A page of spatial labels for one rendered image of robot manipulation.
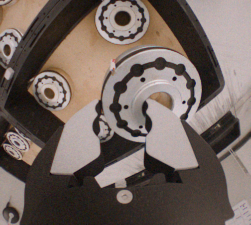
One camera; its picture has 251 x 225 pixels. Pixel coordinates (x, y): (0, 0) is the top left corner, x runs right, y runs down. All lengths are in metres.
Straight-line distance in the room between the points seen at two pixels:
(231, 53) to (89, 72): 0.56
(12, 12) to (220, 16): 0.66
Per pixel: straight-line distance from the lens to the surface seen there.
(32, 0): 0.36
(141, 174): 1.31
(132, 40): 0.25
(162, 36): 0.30
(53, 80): 0.30
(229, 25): 0.61
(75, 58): 0.30
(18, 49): 0.24
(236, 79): 0.71
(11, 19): 0.40
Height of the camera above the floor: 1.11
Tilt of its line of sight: 61 degrees down
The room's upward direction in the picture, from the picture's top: 174 degrees clockwise
